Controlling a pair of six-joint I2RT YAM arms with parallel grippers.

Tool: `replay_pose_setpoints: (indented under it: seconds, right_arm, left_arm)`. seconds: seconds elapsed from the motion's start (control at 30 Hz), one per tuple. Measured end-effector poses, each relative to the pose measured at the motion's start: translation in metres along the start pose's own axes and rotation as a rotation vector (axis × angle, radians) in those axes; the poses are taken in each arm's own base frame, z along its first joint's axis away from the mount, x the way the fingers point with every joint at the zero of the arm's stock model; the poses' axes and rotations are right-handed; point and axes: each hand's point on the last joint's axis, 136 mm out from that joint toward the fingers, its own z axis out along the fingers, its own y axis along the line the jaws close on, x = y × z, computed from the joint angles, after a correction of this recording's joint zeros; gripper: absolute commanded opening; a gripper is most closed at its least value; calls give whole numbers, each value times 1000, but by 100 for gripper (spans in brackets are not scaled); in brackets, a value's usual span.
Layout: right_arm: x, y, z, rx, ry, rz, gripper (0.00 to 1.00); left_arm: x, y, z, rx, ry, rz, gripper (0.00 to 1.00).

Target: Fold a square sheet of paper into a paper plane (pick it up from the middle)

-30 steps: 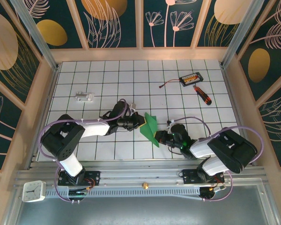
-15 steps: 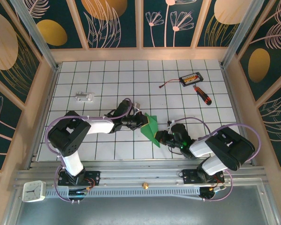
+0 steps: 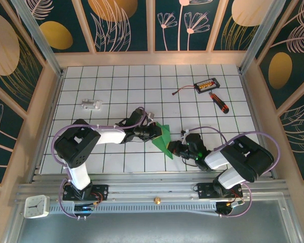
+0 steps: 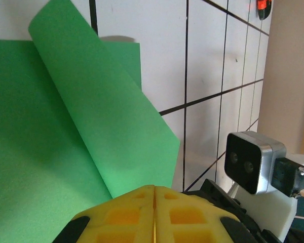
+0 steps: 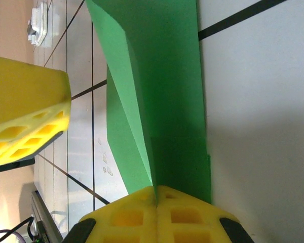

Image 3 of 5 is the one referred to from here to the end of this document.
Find green paper sheet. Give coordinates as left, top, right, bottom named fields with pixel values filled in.
left=151, top=121, right=174, bottom=160

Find grey metal sheet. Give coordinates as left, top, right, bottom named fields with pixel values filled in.
left=4, top=199, right=303, bottom=243

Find white square clock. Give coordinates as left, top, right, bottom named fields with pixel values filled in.
left=24, top=194, right=50, bottom=220

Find orange black utility knife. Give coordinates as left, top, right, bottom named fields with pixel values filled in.
left=209, top=92, right=230, bottom=114

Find white plastic part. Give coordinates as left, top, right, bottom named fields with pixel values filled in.
left=81, top=98, right=103, bottom=112

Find black board with gold connectors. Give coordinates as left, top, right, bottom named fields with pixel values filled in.
left=194, top=77, right=220, bottom=94

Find aluminium front rail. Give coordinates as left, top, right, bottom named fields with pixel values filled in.
left=15, top=173, right=288, bottom=203

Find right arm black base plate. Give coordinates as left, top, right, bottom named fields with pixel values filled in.
left=197, top=182, right=243, bottom=200

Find thin red cable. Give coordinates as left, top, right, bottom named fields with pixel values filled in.
left=171, top=85, right=197, bottom=96

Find grey slotted cable duct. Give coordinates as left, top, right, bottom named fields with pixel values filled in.
left=48, top=203, right=220, bottom=215

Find aluminium side rail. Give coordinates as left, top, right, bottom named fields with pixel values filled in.
left=27, top=70, right=66, bottom=183
left=239, top=69, right=276, bottom=179

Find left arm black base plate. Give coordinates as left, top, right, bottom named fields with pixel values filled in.
left=62, top=184, right=109, bottom=202

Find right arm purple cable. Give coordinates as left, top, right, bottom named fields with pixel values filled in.
left=183, top=126, right=281, bottom=219

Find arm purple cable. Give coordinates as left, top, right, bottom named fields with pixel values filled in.
left=183, top=126, right=281, bottom=219
left=52, top=106, right=153, bottom=220

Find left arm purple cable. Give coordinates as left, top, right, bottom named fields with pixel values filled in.
left=52, top=106, right=153, bottom=220

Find aluminium corner post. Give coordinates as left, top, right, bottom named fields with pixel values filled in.
left=239, top=0, right=286, bottom=74
left=10, top=0, right=64, bottom=77

